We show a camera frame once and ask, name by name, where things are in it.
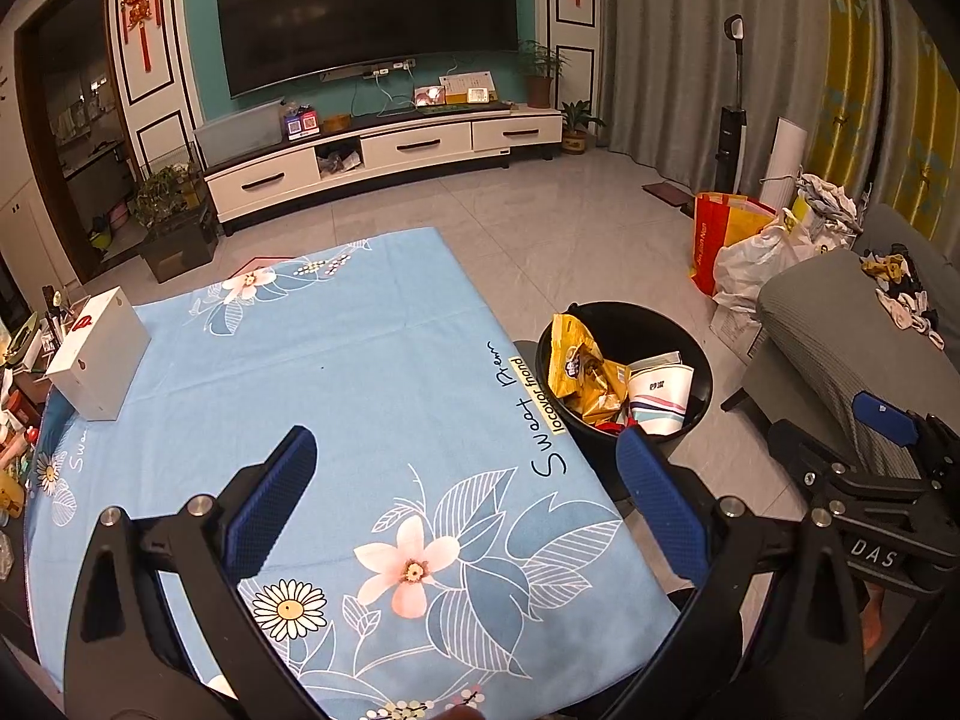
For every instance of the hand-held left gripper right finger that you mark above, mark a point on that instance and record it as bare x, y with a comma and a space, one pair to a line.
664, 510

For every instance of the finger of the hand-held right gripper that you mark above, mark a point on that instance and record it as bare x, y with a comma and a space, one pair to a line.
881, 412
795, 442

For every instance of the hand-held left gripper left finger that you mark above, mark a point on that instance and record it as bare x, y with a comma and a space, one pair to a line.
274, 502

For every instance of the red snack bag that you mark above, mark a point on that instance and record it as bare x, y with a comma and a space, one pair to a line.
611, 428

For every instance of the white and blue paper cup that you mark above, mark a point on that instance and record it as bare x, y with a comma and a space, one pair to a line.
660, 397

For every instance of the gold snack packet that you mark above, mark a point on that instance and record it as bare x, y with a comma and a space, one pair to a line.
604, 390

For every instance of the yellow snack packet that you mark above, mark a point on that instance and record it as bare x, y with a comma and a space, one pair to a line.
570, 352

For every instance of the black plastic bucket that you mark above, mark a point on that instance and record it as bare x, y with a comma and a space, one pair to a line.
637, 322

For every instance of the pile of clothes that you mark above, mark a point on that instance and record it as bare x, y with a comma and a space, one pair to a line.
904, 300

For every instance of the grey sofa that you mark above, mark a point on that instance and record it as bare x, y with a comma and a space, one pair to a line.
810, 315

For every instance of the blue floral blanket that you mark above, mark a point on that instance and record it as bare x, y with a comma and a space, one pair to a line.
337, 390

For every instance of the white plastic bag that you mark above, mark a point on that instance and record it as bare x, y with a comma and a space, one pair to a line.
757, 270

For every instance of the red and yellow shopping bag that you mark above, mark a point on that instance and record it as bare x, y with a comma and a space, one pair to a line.
720, 240

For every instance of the crumpled white grey cloth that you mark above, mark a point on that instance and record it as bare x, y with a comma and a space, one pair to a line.
829, 202

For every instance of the white cardboard box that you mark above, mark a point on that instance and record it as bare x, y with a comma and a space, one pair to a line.
97, 360

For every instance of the white paper roll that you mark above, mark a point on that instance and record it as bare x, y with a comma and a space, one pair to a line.
786, 157

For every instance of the dark door mat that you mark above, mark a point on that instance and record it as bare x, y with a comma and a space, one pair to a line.
671, 196

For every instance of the plant stand with plants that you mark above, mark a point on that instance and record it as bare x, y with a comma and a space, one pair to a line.
176, 232

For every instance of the black upright vacuum cleaner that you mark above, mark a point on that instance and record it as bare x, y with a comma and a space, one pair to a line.
727, 142

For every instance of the yellow patterned curtain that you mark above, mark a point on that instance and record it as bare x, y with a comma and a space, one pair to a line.
885, 90

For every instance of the clear storage box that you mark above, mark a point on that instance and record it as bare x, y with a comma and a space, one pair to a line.
240, 131

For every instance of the small potted plant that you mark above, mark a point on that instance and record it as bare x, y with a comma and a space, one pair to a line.
577, 135

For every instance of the white television cabinet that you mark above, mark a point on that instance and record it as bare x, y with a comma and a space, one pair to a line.
412, 146

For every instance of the grey curtain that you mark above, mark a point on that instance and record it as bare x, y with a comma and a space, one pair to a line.
675, 52

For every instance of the pink picture card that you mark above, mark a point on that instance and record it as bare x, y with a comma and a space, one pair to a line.
430, 97

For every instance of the tall potted plant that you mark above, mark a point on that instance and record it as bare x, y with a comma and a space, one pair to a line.
538, 82

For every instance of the white desk calendar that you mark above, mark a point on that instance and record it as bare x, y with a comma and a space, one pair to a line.
465, 86

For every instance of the black television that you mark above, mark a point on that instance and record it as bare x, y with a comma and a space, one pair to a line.
360, 7

